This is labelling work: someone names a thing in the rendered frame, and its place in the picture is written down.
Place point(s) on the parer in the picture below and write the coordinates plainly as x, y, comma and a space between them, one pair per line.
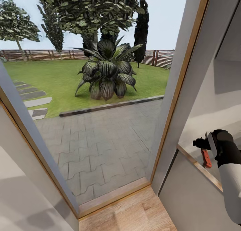
206, 158

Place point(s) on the fixed window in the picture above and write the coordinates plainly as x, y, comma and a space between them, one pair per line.
92, 86

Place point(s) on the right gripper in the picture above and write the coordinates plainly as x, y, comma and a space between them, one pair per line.
201, 143

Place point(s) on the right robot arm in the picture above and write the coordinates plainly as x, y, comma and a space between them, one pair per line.
228, 156

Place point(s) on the cabinet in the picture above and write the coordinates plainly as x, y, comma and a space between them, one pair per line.
231, 46

